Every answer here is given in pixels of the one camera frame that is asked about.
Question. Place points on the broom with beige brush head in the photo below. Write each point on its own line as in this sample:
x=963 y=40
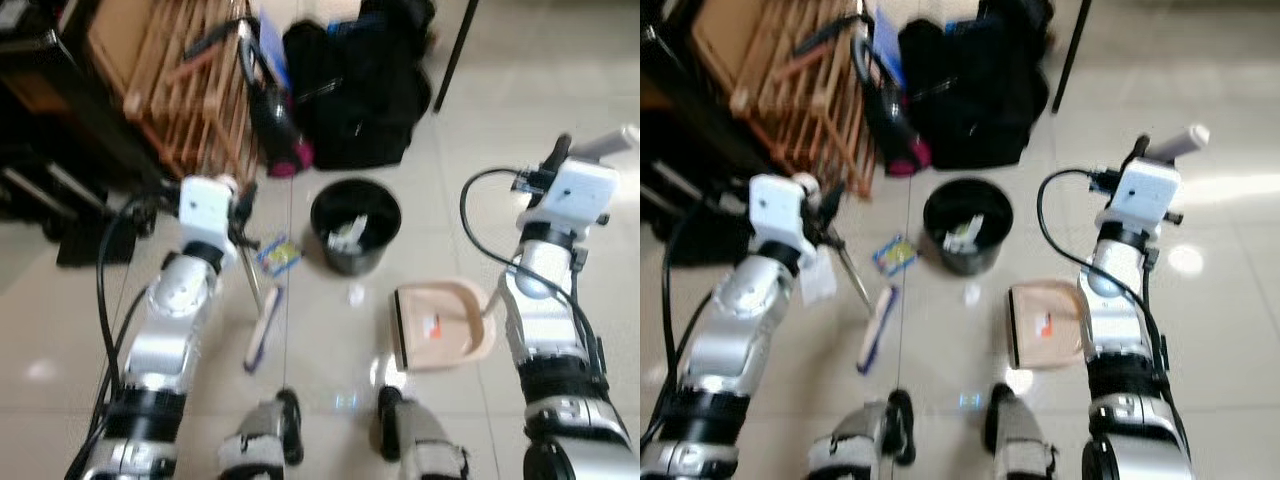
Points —
x=265 y=330
x=879 y=330

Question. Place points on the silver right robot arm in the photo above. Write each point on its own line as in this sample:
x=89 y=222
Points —
x=1125 y=330
x=545 y=330

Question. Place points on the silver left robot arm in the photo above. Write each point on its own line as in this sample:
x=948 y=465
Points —
x=725 y=320
x=165 y=320

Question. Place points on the flat black floor mat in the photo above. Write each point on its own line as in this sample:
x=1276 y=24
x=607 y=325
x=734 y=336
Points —
x=92 y=245
x=700 y=248

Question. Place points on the blue yellow snack wrapper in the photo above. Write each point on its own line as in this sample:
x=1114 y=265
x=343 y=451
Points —
x=279 y=257
x=894 y=256

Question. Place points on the flat white paper sheet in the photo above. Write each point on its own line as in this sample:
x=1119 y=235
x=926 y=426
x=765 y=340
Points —
x=818 y=280

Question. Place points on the black and pink vacuum cleaner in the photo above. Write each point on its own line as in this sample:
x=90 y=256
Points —
x=278 y=125
x=893 y=125

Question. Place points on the crumpled white paper rubbish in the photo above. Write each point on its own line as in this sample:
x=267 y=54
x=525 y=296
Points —
x=962 y=235
x=350 y=234

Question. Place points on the black round waste bin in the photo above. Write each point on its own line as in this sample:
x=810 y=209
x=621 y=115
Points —
x=355 y=250
x=968 y=250

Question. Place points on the thin black pole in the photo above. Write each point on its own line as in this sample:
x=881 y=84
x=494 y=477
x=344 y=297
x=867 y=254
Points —
x=1070 y=55
x=455 y=55

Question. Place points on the wooden slatted rack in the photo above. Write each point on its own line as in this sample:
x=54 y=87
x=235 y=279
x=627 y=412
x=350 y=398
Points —
x=790 y=90
x=180 y=90

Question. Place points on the small white paper scrap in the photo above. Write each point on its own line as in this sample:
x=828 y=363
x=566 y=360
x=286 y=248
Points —
x=356 y=294

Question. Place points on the dark black furniture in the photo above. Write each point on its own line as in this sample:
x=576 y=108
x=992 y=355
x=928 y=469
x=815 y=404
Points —
x=680 y=110
x=50 y=90

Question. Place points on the blue flat board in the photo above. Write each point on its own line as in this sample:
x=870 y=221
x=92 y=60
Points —
x=888 y=40
x=272 y=45

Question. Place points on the large black fabric bag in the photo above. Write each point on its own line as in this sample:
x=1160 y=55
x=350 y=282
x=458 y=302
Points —
x=360 y=90
x=975 y=90

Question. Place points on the robot right leg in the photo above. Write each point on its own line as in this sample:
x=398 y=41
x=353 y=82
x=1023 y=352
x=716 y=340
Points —
x=1020 y=440
x=420 y=440

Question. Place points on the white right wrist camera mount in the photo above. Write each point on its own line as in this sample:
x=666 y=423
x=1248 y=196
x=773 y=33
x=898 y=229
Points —
x=578 y=195
x=1148 y=195

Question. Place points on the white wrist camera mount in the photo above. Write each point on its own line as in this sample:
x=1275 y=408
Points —
x=775 y=208
x=205 y=208
x=1148 y=195
x=578 y=195

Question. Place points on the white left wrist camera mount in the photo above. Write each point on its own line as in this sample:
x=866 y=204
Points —
x=205 y=208
x=775 y=208

